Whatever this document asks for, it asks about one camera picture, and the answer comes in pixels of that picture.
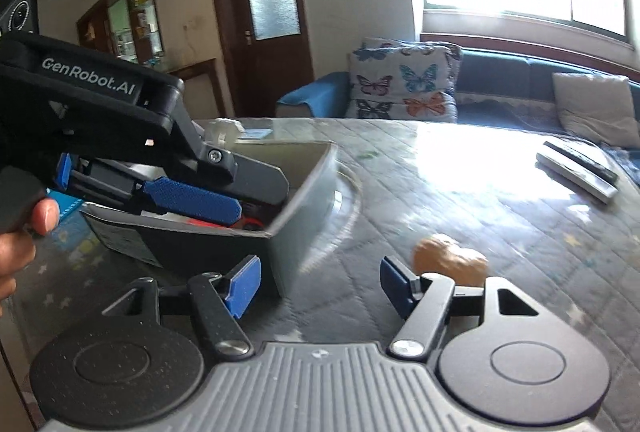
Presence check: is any red round pig toy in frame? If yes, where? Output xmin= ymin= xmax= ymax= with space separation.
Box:
xmin=186 ymin=203 xmax=266 ymax=231

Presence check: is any orange peanut toy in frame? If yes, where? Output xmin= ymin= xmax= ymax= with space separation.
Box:
xmin=411 ymin=234 xmax=489 ymax=287

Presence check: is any plain grey cushion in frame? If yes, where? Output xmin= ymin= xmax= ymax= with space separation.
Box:
xmin=552 ymin=73 xmax=639 ymax=148

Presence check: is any black camera box left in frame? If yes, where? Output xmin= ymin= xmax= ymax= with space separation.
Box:
xmin=0 ymin=0 xmax=40 ymax=35

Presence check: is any dark remote control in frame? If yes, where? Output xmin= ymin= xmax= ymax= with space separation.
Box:
xmin=544 ymin=140 xmax=618 ymax=185

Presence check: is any butterfly print pillow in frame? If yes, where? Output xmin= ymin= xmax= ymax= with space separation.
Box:
xmin=346 ymin=42 xmax=462 ymax=123

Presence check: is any person's left hand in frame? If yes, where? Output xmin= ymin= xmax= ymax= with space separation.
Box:
xmin=0 ymin=197 xmax=60 ymax=300

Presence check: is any white storage box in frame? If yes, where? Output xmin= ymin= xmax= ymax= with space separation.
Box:
xmin=80 ymin=141 xmax=338 ymax=298

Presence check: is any dark wooden door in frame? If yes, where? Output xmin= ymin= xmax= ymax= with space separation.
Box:
xmin=214 ymin=0 xmax=314 ymax=117

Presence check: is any grey remote control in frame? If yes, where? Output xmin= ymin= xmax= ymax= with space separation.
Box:
xmin=536 ymin=148 xmax=618 ymax=204

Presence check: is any grey knitted plush rabbit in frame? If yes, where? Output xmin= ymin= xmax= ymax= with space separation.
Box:
xmin=204 ymin=118 xmax=245 ymax=149

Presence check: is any wooden display cabinet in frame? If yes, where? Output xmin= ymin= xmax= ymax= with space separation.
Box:
xmin=76 ymin=0 xmax=228 ymax=119

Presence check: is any blue sofa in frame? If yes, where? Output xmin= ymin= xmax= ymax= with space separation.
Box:
xmin=276 ymin=41 xmax=613 ymax=133

